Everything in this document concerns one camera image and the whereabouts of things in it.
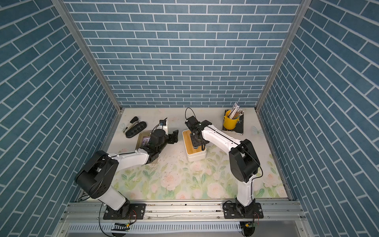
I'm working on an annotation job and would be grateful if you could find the beige tissue box base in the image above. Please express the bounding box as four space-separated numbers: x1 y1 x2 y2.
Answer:
135 131 153 150

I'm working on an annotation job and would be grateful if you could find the purple tissue paper pack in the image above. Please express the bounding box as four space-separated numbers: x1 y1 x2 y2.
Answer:
141 136 150 146

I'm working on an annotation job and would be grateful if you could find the white box wooden lid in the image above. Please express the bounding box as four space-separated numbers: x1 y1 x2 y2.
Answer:
182 129 207 156

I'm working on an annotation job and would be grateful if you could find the white tissue box base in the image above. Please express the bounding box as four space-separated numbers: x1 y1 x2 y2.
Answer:
182 129 208 163

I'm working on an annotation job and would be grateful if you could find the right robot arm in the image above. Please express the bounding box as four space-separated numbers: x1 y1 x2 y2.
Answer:
185 116 261 219

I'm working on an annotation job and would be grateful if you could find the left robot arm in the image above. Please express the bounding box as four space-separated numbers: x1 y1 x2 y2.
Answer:
75 120 179 220

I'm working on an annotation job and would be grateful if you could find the black glasses case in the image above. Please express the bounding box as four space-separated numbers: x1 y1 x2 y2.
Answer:
125 121 147 138

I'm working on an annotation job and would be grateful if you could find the beige black stapler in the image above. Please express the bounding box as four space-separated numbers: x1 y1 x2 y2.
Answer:
123 117 139 133

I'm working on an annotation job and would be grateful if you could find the yellow pen cup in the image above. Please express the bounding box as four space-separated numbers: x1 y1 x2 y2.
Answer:
223 110 239 130

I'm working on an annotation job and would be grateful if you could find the floral table mat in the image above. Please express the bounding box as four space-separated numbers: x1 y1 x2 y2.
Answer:
106 108 287 200

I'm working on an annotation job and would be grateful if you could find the black book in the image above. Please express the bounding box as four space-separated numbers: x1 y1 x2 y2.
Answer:
222 115 244 134

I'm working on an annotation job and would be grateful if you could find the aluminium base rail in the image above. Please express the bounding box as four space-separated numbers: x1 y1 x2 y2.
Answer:
54 198 312 237

